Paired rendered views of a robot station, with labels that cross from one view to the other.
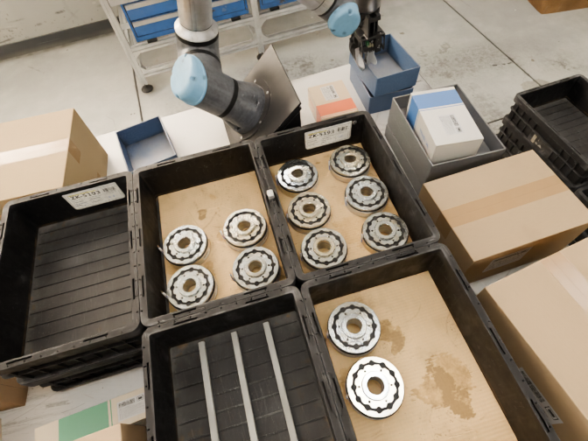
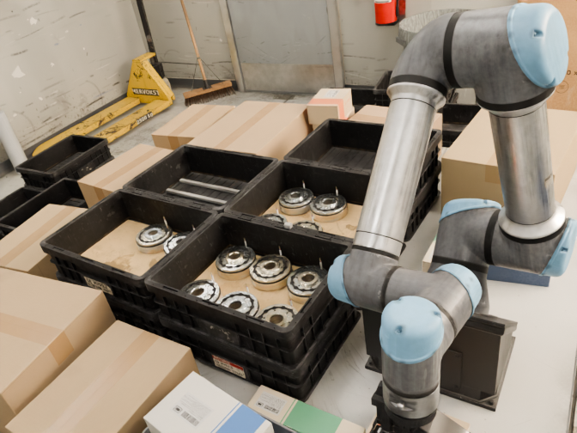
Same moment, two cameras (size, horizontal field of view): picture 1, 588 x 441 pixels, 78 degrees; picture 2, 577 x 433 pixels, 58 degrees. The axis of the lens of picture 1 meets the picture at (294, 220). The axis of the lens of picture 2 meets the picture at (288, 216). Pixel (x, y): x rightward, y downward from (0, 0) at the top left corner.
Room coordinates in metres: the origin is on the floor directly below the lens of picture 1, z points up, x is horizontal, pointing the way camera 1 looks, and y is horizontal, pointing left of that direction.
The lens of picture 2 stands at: (1.25, -0.67, 1.65)
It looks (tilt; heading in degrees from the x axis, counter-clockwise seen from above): 33 degrees down; 137
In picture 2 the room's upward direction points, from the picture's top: 10 degrees counter-clockwise
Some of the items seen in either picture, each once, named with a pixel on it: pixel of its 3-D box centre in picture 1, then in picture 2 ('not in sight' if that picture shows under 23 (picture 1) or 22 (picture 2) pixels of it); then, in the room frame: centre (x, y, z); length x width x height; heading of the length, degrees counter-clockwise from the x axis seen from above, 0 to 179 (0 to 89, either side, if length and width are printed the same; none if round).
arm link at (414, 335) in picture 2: not in sight; (412, 344); (1.00, -0.27, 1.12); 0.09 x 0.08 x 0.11; 93
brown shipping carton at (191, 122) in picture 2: not in sight; (198, 137); (-0.45, 0.50, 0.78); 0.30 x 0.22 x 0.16; 106
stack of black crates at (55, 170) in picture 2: not in sight; (77, 188); (-1.42, 0.29, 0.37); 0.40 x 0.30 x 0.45; 103
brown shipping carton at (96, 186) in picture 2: not in sight; (136, 185); (-0.36, 0.12, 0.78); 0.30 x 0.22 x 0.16; 97
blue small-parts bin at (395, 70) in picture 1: (382, 64); not in sight; (1.05, -0.36, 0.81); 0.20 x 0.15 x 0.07; 13
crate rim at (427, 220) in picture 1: (337, 186); (249, 266); (0.49, -0.11, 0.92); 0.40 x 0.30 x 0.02; 9
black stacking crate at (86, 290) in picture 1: (80, 270); (363, 162); (0.39, 0.48, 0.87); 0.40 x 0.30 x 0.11; 9
